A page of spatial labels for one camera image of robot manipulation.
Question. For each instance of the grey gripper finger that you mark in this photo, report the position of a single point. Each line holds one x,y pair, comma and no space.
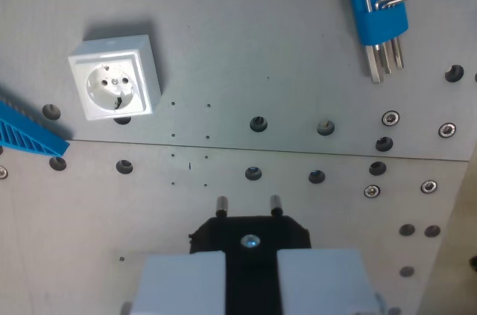
324,285
179,285

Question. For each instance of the slim silver hex key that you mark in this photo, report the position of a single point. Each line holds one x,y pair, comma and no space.
398,54

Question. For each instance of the blue ribbed plastic part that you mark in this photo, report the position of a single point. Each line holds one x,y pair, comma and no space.
26,132

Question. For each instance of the blue hex key holder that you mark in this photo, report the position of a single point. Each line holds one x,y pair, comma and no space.
380,26

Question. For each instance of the flat grey round cap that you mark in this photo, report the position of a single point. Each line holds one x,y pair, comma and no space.
407,271

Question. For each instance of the black two-pin power plug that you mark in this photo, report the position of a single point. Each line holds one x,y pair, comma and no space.
251,277

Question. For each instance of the large silver hex key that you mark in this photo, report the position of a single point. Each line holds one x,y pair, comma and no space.
374,65

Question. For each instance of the white wall socket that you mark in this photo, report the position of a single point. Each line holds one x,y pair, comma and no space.
112,84

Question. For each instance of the silver socket head screw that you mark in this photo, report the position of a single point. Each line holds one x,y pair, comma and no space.
447,130
390,118
428,186
372,191
2,172

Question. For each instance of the medium silver hex key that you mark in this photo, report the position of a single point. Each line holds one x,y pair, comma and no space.
387,58

